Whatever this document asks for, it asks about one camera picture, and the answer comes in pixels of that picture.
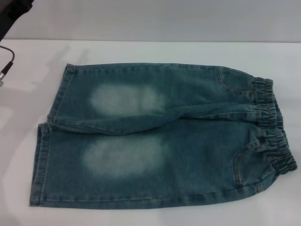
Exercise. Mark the blue denim shorts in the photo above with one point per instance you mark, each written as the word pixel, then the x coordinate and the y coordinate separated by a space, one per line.
pixel 150 141

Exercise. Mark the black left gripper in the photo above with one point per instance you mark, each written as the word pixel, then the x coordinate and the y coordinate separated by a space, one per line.
pixel 10 10

